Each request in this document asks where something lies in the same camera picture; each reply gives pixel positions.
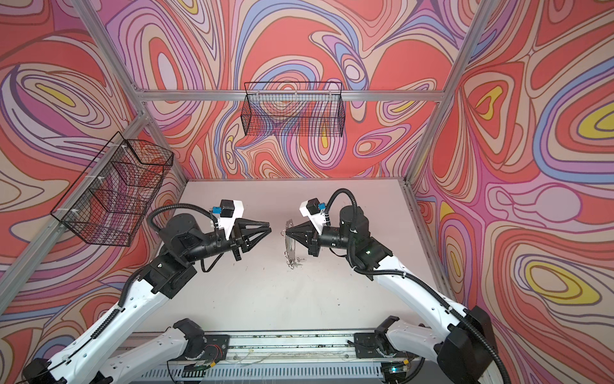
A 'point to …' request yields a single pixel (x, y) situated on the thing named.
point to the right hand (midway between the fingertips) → (290, 237)
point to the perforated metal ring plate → (290, 244)
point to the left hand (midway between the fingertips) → (269, 229)
